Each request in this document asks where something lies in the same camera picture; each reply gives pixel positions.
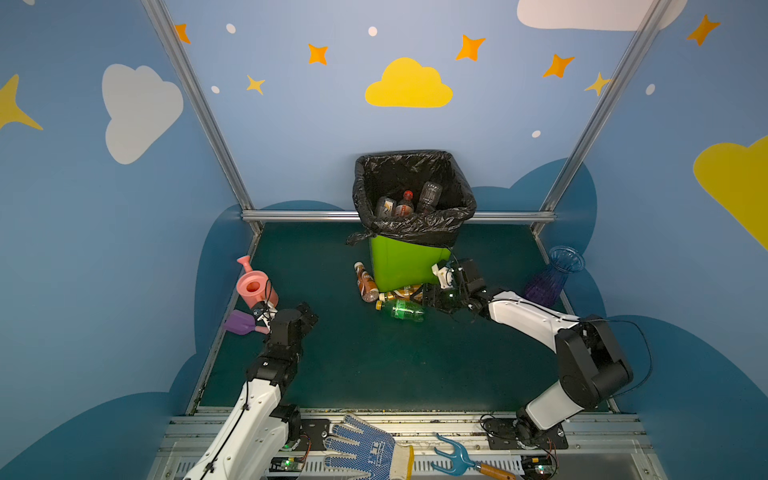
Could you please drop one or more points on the green soda bottle yellow cap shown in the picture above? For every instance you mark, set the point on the green soda bottle yellow cap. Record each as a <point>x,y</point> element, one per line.
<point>401,309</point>

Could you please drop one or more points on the gold label brown bottle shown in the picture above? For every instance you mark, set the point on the gold label brown bottle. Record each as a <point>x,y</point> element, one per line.
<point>413,293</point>

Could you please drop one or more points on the green plastic waste bin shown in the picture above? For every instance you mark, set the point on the green plastic waste bin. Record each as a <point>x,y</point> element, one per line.
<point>398,264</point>

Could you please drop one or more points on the white blue dotted work glove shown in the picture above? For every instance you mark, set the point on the white blue dotted work glove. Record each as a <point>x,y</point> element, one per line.
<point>365,451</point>

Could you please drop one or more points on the teal hand rake tool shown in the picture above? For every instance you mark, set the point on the teal hand rake tool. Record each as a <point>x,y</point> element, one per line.
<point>461,462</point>

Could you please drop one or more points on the purple toy shovel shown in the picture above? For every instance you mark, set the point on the purple toy shovel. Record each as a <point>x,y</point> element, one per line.
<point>244,323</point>

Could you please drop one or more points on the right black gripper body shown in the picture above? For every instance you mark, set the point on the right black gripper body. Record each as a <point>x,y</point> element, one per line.
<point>442,294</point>

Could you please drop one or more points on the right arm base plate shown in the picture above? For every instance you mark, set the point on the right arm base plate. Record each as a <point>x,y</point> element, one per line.
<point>514,433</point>

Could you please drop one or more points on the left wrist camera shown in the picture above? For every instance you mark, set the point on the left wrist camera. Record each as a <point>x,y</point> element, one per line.
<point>263,313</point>

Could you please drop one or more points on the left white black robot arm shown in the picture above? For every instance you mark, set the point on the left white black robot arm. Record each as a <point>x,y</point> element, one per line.
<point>260,424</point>

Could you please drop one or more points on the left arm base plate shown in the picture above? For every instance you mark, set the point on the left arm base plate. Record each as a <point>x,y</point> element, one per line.
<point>311,436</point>

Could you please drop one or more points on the purple translucent plastic vase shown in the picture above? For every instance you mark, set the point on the purple translucent plastic vase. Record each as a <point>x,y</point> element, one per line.
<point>545,287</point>

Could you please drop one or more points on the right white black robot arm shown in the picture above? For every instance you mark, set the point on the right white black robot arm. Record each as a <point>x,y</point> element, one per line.
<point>592,365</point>

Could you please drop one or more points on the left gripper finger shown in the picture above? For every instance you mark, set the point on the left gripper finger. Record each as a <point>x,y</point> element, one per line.
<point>308,318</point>
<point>294,349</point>

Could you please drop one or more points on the black bin liner bag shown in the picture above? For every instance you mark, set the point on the black bin liner bag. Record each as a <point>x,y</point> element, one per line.
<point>392,173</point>

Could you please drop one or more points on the long orange label red-cap bottle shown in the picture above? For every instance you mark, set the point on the long orange label red-cap bottle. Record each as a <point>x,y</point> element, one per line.
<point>405,206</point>

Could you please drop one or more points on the brown coffee drink bottle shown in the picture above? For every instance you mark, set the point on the brown coffee drink bottle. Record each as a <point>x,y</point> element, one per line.
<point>368,289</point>

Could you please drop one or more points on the pink plastic watering can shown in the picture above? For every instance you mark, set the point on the pink plastic watering can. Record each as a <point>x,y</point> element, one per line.
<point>255,286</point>

